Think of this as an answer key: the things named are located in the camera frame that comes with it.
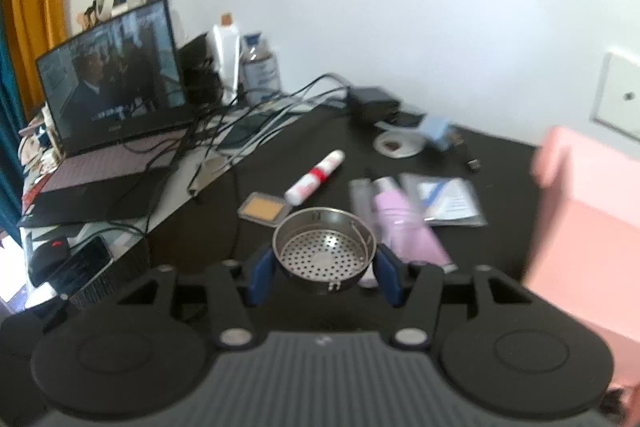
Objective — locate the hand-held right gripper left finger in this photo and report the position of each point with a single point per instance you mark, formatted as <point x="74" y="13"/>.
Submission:
<point x="262" y="277"/>

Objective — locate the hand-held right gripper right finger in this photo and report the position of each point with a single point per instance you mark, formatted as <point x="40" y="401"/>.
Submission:
<point x="387" y="279"/>

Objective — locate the metal strainer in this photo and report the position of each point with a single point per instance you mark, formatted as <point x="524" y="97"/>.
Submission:
<point x="325" y="252"/>

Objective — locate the pink cardboard box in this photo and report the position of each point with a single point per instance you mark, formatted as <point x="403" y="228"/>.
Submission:
<point x="590" y="247"/>

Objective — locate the black desktop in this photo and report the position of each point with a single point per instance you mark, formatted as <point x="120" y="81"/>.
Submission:
<point x="280" y="147"/>

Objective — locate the pink squeeze tube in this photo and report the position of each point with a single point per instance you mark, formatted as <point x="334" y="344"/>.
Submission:
<point x="410" y="232"/>

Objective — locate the yellow powder compact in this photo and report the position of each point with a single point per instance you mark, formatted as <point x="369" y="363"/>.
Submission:
<point x="262" y="208"/>

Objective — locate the clear lip gloss tube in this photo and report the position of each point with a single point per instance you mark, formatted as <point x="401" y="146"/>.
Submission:
<point x="361" y="197"/>

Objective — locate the clear foil sachet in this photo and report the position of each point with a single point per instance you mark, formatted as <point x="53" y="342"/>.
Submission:
<point x="450" y="202"/>

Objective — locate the white red lip balm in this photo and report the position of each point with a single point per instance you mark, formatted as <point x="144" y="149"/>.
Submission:
<point x="315" y="177"/>

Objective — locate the white tape roll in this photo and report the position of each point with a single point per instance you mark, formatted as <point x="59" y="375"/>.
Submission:
<point x="397" y="146"/>

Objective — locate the blue-grey plug adapter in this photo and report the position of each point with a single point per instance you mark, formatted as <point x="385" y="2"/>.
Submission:
<point x="435" y="129"/>

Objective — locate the black power adapter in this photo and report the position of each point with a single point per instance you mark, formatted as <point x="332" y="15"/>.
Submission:
<point x="372" y="102"/>

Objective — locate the black smartphone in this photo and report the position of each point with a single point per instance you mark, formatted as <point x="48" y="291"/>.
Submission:
<point x="80" y="264"/>

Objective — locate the clear bottle blue cap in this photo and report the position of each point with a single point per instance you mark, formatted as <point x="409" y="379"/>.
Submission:
<point x="260" y="67"/>

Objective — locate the black red mouse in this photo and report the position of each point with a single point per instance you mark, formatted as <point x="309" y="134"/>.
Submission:
<point x="50" y="257"/>

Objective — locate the black laptop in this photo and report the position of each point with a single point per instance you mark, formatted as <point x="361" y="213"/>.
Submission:
<point x="110" y="67"/>

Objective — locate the teal curtain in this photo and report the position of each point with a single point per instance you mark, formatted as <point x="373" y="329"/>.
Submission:
<point x="7" y="132"/>

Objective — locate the yellow curtain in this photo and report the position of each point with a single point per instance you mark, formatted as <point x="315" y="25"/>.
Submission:
<point x="35" y="7"/>

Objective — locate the white wall socket strip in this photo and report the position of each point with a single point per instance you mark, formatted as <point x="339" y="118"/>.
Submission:
<point x="620" y="97"/>

